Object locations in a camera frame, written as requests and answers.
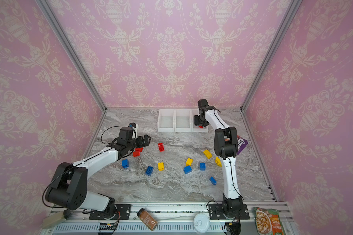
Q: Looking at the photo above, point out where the red long lego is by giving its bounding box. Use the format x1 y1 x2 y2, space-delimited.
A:
158 143 165 152

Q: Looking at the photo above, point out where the yellow long lego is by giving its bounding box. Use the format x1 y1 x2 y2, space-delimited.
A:
203 149 213 159

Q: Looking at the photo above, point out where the blue square lego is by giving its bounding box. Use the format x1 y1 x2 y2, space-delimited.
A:
199 163 206 171

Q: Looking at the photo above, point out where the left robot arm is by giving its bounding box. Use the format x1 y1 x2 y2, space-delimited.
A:
42 123 152 212

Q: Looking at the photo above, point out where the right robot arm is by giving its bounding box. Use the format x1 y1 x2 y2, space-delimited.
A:
194 99 243 218

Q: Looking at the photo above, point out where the white right bin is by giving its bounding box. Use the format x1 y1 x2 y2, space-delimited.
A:
191 109 208 133

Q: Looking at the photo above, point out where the white bin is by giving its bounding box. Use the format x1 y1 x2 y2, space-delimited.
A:
191 109 208 133
175 109 192 133
157 109 175 132

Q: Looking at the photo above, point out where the white middle bin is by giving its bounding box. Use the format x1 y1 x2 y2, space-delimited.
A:
175 109 192 133

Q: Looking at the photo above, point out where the blue lego left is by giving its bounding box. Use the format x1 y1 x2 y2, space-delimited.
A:
122 159 129 168

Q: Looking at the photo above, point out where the white left bin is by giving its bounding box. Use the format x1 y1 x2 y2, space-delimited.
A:
157 109 175 132

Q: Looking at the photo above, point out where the blue long lego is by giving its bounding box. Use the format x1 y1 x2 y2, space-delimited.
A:
145 166 154 176

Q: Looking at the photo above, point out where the yellow lego center right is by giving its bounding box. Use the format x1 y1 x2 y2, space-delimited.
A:
186 158 193 166

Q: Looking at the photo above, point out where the yellow lego far right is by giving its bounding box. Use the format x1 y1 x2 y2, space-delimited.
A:
215 157 222 167

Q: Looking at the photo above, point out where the blue lego center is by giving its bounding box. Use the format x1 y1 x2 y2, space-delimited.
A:
183 165 192 174

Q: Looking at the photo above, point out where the purple candy bag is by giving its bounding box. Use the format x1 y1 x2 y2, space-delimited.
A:
237 136 249 155

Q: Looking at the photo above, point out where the blue lego front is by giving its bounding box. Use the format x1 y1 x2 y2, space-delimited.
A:
209 177 217 185

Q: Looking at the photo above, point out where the brown spice jar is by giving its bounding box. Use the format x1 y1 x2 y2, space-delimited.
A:
137 208 158 231

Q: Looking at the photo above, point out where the white round lid can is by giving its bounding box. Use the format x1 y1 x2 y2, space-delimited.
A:
193 213 210 234

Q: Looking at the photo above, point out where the food packet bag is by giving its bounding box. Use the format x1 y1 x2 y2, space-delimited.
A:
254 207 285 235

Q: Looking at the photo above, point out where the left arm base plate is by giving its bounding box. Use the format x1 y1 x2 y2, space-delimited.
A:
89 204 131 220

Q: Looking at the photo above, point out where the aluminium front rail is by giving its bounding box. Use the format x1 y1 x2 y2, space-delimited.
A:
41 201 299 235

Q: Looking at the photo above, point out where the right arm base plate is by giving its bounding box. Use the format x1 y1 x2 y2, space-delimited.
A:
207 203 250 220

